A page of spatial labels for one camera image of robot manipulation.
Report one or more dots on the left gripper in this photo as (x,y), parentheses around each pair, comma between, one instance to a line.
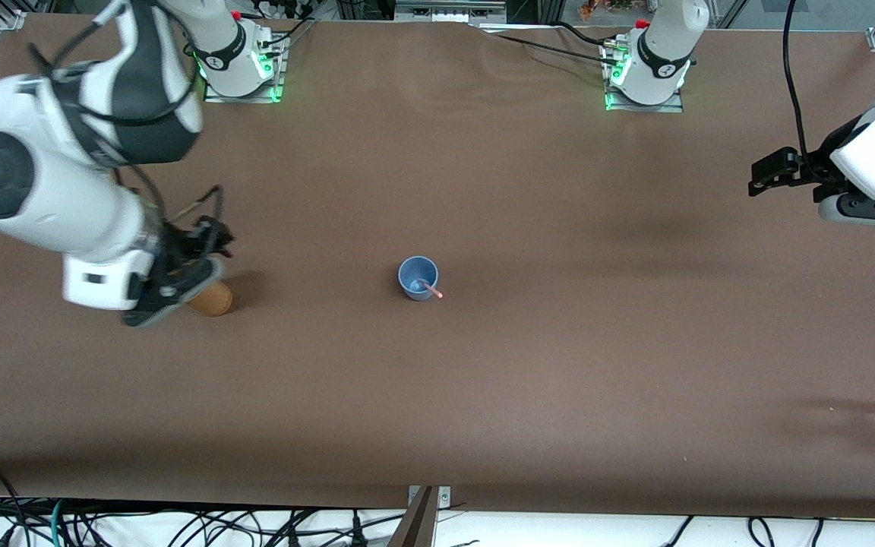
(822,165)

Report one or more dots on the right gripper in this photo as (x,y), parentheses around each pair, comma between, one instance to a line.
(188,245)

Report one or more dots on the blue plastic cup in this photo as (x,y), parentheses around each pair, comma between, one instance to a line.
(411,277)

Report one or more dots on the pink chopstick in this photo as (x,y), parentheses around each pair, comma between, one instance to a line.
(431,290)

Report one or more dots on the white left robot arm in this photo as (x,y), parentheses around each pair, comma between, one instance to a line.
(661,53)

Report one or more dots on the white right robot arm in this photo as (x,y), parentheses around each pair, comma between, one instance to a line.
(50,197)

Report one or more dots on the brown wooden cup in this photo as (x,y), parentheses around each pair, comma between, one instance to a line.
(216,300)

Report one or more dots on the grey metal box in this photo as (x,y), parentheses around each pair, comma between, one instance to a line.
(445,11)

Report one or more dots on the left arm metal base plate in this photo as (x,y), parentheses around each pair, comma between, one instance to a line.
(646,108)

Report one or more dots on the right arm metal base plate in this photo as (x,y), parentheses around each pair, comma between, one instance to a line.
(244,99)

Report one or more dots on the small metal bracket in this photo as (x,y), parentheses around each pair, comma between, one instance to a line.
(443,497)

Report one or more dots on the dark brown post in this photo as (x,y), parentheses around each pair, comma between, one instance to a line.
(415,528)

